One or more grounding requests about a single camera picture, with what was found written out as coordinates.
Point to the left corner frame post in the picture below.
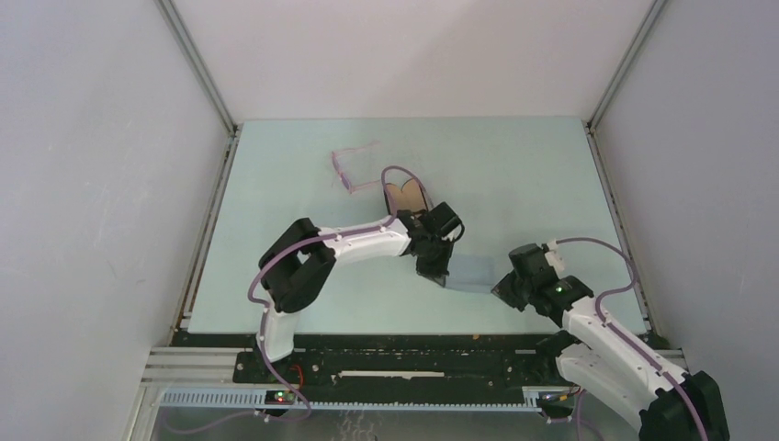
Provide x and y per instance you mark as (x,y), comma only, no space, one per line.
(187,45)

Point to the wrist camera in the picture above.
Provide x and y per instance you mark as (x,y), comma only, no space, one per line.
(554,258)
(453,229)

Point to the aluminium frame extrusion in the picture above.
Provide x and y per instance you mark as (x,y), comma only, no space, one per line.
(180,376)

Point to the corner frame post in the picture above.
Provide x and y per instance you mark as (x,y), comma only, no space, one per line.
(629,58)
(187,45)

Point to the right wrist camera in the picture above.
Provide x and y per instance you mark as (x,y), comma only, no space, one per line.
(554,258)

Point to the black glasses case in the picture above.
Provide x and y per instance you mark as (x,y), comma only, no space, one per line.
(409,196)

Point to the right corner frame post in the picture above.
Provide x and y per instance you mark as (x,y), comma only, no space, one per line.
(629,58)

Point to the pink transparent sunglasses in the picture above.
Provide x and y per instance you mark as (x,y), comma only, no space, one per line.
(359,168)

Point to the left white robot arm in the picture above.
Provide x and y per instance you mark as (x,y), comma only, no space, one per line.
(294,270)

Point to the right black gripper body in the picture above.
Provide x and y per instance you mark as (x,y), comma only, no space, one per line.
(523,289)

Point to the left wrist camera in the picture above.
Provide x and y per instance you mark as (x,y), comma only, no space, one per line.
(453,229)

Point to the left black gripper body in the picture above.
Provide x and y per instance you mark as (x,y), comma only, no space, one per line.
(438,251)

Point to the slotted cable duct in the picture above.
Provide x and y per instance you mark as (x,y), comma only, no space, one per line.
(260,399)

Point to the blue cleaning cloth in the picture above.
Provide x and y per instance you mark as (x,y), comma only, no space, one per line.
(471,273)

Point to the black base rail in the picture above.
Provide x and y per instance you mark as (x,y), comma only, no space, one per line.
(481,368)

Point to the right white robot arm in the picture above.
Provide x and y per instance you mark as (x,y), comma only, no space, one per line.
(592,349)

